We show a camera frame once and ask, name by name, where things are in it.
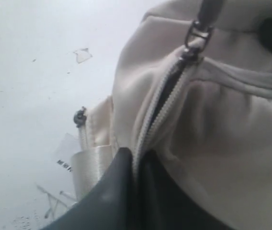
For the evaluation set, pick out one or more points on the clear plastic scrap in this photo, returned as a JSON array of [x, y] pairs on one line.
[[82, 55]]

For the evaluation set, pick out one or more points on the white brand hang tag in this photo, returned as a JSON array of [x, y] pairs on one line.
[[68, 146]]

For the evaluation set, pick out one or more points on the beige fabric duffel bag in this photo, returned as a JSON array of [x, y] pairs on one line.
[[201, 98]]

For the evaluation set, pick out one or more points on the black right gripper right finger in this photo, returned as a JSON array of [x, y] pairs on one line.
[[163, 205]]

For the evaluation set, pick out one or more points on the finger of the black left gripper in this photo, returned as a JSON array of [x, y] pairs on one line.
[[209, 12]]

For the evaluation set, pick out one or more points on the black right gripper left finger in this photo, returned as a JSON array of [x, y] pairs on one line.
[[109, 205]]

